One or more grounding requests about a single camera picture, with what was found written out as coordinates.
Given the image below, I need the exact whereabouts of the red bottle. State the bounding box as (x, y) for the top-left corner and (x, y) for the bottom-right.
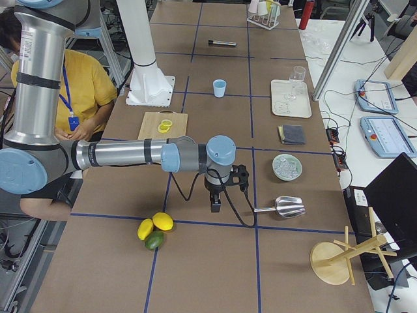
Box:
(298, 0), (315, 30)

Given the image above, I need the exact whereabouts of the steel muddler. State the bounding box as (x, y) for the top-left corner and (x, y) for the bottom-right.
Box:
(208, 40), (237, 47)

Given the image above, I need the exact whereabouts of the cream bear tray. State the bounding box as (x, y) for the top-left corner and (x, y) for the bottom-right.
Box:
(270, 80), (312, 118)

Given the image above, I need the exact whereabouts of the white wire cup rack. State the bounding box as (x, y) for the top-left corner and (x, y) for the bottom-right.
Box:
(247, 12), (279, 30)

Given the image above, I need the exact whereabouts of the aluminium frame post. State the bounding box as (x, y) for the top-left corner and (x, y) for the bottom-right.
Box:
(312, 0), (370, 101)

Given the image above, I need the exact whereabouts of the white cup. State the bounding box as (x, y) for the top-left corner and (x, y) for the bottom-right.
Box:
(257, 1), (268, 16)

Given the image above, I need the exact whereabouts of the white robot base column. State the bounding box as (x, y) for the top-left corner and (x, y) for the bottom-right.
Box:
(117, 0), (175, 108)

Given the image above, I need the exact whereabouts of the green lime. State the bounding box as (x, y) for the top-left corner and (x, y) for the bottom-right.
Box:
(145, 230), (165, 250)

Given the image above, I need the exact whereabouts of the wooden cup tree stand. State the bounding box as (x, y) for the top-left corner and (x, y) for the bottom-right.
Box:
(309, 207), (397, 285)

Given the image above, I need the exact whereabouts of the pink cup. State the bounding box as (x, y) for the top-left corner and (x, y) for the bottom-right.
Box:
(248, 0), (259, 14)

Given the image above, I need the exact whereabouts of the grey folded cloth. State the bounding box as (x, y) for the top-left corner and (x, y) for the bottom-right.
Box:
(278, 125), (306, 145)

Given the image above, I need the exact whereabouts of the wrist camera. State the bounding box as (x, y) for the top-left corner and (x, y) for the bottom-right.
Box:
(225, 164), (249, 192)

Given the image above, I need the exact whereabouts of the green bowl of ice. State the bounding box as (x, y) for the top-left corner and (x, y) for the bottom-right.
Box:
(272, 154), (302, 181)

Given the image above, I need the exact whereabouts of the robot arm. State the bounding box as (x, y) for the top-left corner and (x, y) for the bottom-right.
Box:
(1, 1), (236, 221)

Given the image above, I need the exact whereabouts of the blue plastic cup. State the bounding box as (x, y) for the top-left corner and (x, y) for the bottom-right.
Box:
(212, 79), (227, 98)

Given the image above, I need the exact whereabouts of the metal ice scoop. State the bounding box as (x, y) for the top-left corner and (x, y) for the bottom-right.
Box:
(254, 196), (306, 219)

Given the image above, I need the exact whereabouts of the power strip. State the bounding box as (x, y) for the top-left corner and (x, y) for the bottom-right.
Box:
(326, 127), (349, 173)

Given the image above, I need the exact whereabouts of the black laptop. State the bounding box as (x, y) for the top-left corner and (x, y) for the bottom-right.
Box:
(342, 152), (417, 261)

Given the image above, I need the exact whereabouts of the teach pendant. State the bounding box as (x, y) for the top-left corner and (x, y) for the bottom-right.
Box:
(360, 117), (416, 158)
(354, 80), (399, 114)

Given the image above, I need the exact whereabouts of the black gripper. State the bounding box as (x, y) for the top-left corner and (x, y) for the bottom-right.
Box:
(204, 178), (224, 213)

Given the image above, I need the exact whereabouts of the near teach pendant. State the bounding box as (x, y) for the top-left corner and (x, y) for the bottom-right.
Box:
(360, 117), (416, 158)

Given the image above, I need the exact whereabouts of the far teach pendant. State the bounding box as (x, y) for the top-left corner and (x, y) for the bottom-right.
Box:
(354, 80), (399, 114)

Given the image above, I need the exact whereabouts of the wooden cutting board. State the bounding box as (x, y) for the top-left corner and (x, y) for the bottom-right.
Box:
(137, 112), (188, 140)

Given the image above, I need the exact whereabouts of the yellow lemon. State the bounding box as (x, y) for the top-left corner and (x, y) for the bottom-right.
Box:
(152, 212), (174, 231)
(137, 218), (154, 241)

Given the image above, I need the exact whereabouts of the yellow cup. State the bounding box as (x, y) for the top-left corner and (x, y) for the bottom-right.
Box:
(266, 0), (277, 14)

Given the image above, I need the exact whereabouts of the wine glass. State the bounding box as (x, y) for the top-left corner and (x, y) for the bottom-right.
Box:
(285, 65), (306, 100)

